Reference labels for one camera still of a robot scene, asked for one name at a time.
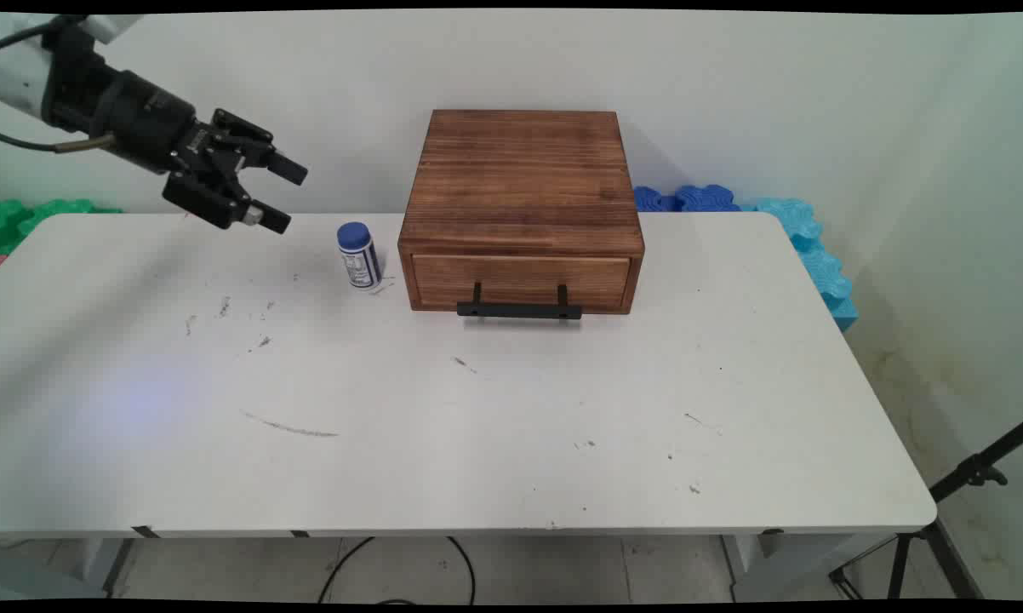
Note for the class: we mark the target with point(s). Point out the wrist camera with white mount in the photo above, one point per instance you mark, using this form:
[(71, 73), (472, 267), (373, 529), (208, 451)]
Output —
[(107, 27)]

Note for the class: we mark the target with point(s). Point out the green foam mat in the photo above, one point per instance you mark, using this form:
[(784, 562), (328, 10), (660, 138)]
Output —
[(35, 217)]

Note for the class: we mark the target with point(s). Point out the dark blue foam mat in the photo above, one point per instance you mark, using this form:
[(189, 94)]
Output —
[(690, 200)]

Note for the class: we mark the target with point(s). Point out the black tripod stand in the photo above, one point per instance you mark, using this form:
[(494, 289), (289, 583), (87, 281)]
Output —
[(945, 489)]

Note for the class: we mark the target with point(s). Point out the white bottle with blue cap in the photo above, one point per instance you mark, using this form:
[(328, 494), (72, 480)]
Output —
[(359, 260)]

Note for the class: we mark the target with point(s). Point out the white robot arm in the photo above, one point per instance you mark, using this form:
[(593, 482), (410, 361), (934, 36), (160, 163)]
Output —
[(14, 77)]

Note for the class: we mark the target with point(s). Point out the light blue foam mat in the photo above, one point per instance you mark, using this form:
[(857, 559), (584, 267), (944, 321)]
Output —
[(818, 255)]

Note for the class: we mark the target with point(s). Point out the brown wooden drawer box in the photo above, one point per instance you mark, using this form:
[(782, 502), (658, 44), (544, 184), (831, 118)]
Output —
[(520, 170)]

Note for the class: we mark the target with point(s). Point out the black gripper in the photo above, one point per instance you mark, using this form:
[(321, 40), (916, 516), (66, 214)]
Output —
[(150, 115)]

